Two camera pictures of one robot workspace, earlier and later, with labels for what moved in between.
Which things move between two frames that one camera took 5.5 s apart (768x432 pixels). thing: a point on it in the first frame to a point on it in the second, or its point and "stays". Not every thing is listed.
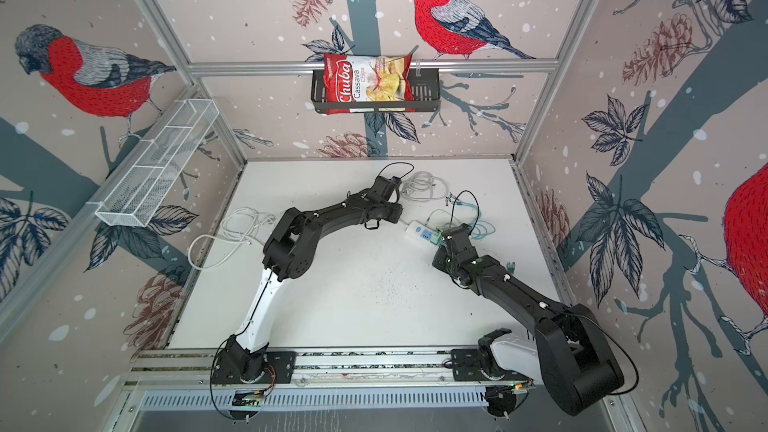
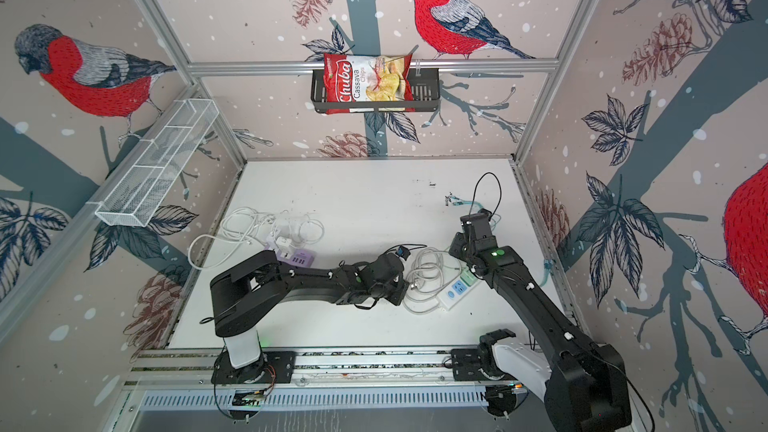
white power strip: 420,231 to 448,297
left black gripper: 396,214 to 403,286
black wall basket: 426,96 stays
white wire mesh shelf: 140,188 stays
